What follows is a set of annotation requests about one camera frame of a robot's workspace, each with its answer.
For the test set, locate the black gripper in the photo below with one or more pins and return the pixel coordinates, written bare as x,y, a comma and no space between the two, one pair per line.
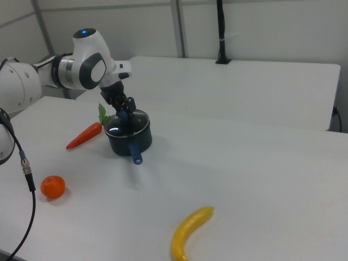
112,93

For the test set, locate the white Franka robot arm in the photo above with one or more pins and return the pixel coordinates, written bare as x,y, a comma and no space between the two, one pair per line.
87,54

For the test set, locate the glass lid with blue knob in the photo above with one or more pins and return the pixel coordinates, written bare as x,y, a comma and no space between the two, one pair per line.
138,119

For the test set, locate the black camera pole with base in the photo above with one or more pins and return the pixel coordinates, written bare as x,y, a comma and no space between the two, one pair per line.
222,30

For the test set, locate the grey partition post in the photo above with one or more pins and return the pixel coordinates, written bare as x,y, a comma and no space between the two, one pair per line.
179,27
44,30

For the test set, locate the orange toy carrot with leaves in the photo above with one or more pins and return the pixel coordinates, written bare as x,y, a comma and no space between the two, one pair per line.
84,136

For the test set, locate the orange toy mandarin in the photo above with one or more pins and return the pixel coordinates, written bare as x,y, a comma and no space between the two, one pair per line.
53,187

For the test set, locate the yellow toy banana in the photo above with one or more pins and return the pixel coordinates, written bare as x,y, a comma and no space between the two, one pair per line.
187,225

